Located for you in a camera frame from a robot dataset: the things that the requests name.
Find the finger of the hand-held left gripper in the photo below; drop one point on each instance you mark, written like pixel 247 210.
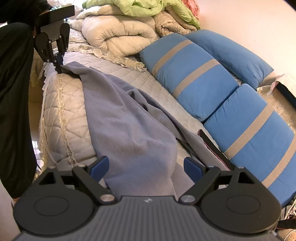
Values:
pixel 52 58
pixel 62 52

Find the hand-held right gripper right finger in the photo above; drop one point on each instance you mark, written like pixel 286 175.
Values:
pixel 193 169

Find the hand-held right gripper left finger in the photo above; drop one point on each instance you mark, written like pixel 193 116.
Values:
pixel 99 168

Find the grey-blue sweatpants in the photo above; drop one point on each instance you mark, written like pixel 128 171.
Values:
pixel 129 129

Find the cream lace trimmed cover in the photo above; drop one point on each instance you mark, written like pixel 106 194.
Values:
pixel 108 55

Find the beige puffy comforter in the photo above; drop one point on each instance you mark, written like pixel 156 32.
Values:
pixel 120 34

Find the blue pillow with beige stripes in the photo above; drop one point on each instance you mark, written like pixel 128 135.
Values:
pixel 254 139
pixel 185 76

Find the light green blanket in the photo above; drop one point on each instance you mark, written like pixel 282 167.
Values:
pixel 143 9

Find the cream lace cloth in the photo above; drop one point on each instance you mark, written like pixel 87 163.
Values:
pixel 277 102

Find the beige knitted blanket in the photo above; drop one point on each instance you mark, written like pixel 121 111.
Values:
pixel 173 23

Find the plain blue pillow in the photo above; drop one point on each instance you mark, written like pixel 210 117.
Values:
pixel 231 53

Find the pink blanket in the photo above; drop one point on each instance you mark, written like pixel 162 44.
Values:
pixel 190 7

